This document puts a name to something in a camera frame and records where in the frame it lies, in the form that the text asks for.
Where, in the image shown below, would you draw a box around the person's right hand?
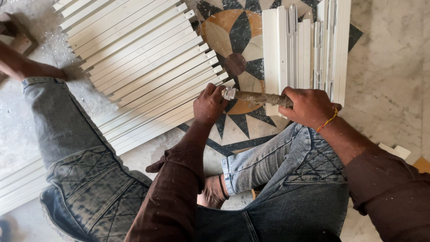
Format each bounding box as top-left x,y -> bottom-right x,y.
278,87 -> 338,131

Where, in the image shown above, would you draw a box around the person's left hand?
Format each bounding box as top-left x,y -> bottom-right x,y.
193,83 -> 230,126

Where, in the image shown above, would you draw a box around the wooden handled hammer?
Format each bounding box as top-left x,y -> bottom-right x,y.
222,86 -> 342,111

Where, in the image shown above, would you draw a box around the stack of white profile bars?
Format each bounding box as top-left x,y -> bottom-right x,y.
262,0 -> 351,118

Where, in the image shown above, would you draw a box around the row of white strips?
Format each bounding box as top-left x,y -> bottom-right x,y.
0,0 -> 236,216

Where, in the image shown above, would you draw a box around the black anklet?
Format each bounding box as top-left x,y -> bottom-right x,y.
218,174 -> 230,201

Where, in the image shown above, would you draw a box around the person's right foot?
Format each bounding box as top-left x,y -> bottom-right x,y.
197,174 -> 230,210

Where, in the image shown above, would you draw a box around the person's foot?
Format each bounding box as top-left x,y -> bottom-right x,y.
197,174 -> 230,210
0,42 -> 67,82

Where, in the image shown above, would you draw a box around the person's blue jeans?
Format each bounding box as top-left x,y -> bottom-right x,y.
22,77 -> 350,242

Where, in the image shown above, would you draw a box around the person's left foot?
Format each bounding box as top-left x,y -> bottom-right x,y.
0,42 -> 67,82

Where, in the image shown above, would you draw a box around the white offcut piece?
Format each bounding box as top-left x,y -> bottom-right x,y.
378,143 -> 412,160

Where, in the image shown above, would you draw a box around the brown wooden block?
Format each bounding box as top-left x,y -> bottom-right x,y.
0,13 -> 38,58

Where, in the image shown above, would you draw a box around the brown board piece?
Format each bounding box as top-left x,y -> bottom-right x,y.
413,156 -> 430,174

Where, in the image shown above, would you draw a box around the red yellow thread bracelet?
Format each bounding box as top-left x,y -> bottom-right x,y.
316,108 -> 339,133

